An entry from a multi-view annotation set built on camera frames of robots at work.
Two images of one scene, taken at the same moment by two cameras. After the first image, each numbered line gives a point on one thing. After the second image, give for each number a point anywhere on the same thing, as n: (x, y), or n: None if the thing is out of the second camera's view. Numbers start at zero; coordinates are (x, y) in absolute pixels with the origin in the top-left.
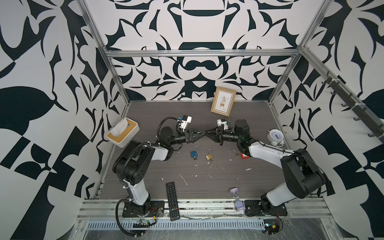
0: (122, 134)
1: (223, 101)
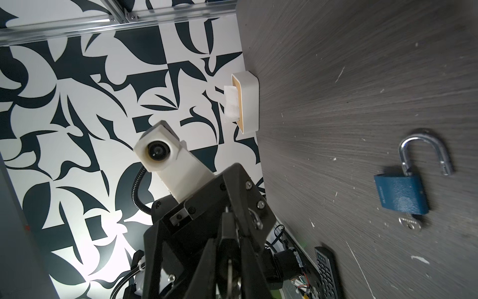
0: (241, 101)
1: None
